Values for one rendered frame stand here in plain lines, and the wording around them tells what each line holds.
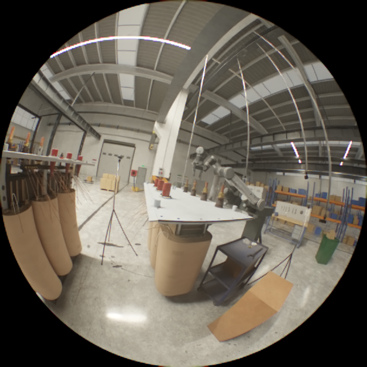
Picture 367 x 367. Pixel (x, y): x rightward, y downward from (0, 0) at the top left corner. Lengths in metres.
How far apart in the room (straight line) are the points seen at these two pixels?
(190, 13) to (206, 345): 10.27
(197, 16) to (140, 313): 10.10
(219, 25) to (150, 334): 4.76
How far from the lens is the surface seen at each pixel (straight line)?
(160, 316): 1.61
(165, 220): 0.47
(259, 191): 5.75
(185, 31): 8.85
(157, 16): 9.27
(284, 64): 10.24
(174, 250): 0.90
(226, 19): 3.22
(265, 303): 0.90
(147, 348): 1.54
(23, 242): 1.18
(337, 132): 7.33
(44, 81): 8.54
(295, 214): 5.48
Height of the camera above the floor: 1.54
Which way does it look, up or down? 2 degrees down
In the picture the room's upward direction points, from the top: 11 degrees clockwise
